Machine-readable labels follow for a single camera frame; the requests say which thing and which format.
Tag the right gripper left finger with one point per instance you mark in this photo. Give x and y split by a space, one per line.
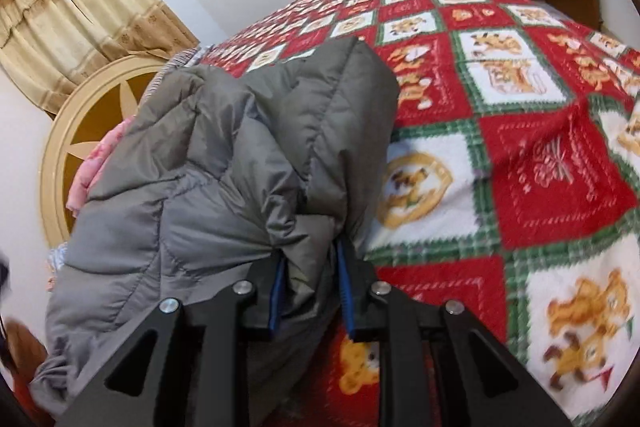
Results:
186 365

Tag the red patchwork bear bedspread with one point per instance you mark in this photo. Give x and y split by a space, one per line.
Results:
512 181

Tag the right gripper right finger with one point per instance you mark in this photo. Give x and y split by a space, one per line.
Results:
439 365

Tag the beige patterned curtain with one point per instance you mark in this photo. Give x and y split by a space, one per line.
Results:
49 48

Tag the cream wooden headboard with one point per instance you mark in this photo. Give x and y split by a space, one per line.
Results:
103 101

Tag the grey puffer jacket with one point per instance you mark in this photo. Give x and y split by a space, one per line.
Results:
214 174

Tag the pink folded blanket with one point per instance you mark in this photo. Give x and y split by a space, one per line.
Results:
92 167

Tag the striped grey pillow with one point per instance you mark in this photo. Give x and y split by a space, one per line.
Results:
185 58

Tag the red jacket sleeve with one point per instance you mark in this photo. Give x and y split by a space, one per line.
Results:
22 354

